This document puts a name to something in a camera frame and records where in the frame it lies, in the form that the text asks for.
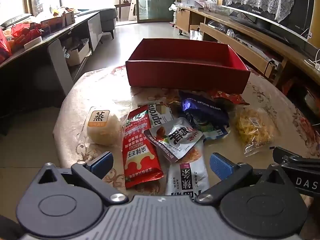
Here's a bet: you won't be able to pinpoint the green white biscuit packet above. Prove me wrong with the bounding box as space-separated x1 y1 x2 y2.
139 102 174 130

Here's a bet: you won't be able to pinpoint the steamed bun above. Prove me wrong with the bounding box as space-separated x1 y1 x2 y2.
86 100 132 147

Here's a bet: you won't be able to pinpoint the blue green snack packet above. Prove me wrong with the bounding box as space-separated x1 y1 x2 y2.
192 120 230 140

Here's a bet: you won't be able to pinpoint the white snack packet black lettering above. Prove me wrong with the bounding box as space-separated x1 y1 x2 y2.
165 142 210 197

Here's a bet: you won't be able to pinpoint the red plastic bag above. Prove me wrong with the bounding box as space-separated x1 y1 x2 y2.
0 29 12 63

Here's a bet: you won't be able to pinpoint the clear plastic bags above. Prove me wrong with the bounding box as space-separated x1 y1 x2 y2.
206 0 224 10

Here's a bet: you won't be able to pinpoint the long dark side table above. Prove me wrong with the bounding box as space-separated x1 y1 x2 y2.
0 11 103 130

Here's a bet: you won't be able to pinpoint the small gold snack packet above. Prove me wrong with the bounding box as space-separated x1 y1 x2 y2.
160 99 181 107

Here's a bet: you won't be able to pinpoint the grey sofa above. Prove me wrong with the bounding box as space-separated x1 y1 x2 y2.
75 7 118 39

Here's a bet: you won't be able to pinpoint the silver chicken snack pouch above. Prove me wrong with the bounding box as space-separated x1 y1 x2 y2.
144 117 204 162

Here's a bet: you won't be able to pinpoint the black television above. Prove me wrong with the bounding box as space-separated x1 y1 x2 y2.
221 0 317 48

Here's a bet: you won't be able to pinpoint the white storage box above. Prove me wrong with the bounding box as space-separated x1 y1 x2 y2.
66 42 90 67

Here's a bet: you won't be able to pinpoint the wooden television cabinet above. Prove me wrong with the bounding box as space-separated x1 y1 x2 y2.
175 5 320 85

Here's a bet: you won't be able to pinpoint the red cardboard box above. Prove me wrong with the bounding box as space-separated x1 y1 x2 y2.
125 38 251 94

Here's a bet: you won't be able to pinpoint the glass sliding door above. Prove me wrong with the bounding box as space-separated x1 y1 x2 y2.
136 0 177 22

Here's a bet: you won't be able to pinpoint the red chip bag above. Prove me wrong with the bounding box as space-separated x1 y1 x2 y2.
210 89 250 105

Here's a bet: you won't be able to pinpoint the yellow snack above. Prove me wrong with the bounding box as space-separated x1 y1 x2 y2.
235 107 280 157

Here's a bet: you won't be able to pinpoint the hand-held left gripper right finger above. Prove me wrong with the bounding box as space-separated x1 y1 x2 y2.
194 152 294 204

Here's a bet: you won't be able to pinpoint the pile of red packets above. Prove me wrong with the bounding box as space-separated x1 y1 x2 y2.
11 22 45 45

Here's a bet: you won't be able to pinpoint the cardboard box with orange print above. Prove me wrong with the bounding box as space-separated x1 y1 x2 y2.
40 10 75 27

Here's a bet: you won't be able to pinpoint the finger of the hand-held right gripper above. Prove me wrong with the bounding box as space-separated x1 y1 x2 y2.
272 146 320 170

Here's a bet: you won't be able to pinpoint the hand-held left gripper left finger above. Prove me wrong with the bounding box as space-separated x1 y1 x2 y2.
29 151 129 205

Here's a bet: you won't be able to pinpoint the flat white box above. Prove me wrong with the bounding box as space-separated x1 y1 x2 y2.
24 36 43 49

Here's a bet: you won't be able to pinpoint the long red snack packet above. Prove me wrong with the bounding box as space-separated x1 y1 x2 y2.
122 104 165 189

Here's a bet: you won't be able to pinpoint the purple wafer biscuit packet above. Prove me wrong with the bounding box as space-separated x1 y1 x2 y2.
178 90 230 128

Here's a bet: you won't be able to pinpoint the black cable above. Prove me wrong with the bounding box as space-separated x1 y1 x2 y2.
264 59 276 76

